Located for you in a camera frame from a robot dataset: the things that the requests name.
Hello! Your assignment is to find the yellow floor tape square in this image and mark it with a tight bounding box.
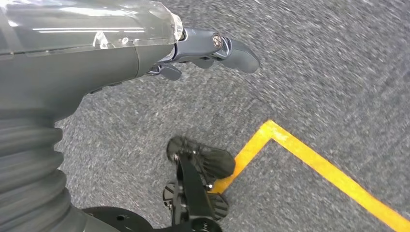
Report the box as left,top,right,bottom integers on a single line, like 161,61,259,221
209,120,410,232

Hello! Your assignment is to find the black left camera bracket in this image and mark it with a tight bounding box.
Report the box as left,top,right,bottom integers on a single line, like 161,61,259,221
81,206,154,232

